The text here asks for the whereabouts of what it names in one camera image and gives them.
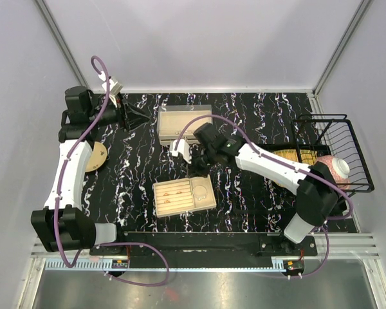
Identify beige jewelry drawer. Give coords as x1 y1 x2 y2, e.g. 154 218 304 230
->
157 110 212 145

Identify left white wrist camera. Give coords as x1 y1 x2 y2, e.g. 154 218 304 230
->
102 76 123 107

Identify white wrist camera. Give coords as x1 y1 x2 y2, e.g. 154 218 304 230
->
102 76 123 107
170 139 192 164

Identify yellow patterned plate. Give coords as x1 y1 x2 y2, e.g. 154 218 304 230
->
86 142 108 173

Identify pearl bracelet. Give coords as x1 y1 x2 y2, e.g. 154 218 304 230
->
192 185 208 202

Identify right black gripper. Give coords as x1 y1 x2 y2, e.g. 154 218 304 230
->
181 147 217 178

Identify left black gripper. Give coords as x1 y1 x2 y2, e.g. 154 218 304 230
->
87 93 151 131

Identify black wire dish rack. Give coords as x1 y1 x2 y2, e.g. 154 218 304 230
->
291 114 374 196

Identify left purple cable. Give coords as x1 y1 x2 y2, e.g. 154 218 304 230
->
54 55 170 287

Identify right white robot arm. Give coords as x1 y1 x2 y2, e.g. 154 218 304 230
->
192 123 340 255

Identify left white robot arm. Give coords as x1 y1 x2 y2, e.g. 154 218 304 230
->
31 86 149 255

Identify white pink patterned bowl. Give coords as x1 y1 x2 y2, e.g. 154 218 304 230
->
317 155 351 191

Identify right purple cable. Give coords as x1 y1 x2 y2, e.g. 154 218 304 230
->
174 114 354 278

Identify gold rings in tray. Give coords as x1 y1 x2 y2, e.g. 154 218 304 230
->
162 191 184 204

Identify yellow woven bamboo plate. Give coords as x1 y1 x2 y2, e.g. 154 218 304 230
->
271 148 319 187

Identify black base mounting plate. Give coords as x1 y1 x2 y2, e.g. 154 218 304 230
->
91 230 318 258

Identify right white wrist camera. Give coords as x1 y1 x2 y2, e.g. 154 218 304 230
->
170 139 192 164

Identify beige ring tray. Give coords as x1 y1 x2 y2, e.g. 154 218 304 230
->
153 176 217 218

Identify purple cable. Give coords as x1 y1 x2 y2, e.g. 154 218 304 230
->
54 55 170 287
174 114 354 278

